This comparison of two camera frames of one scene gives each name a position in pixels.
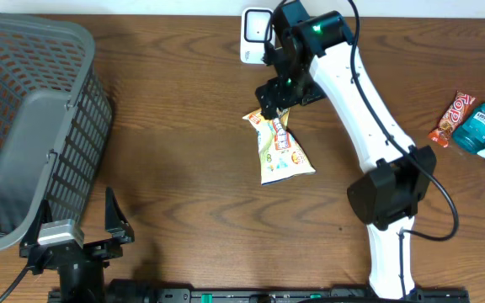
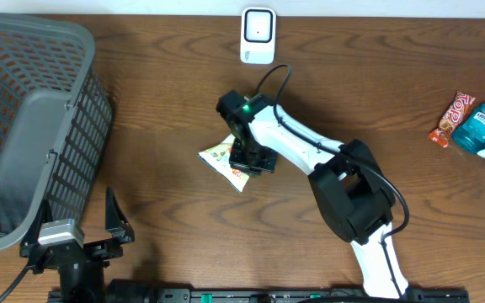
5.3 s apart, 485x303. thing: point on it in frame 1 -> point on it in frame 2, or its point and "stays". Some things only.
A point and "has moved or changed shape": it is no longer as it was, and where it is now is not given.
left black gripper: [117, 226] stays
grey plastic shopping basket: [42, 121] stays
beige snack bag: [280, 156] has moved or changed shape
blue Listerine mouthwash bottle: [482, 128] stays
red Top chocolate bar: [451, 119] stays
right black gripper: [283, 99] -> [264, 163]
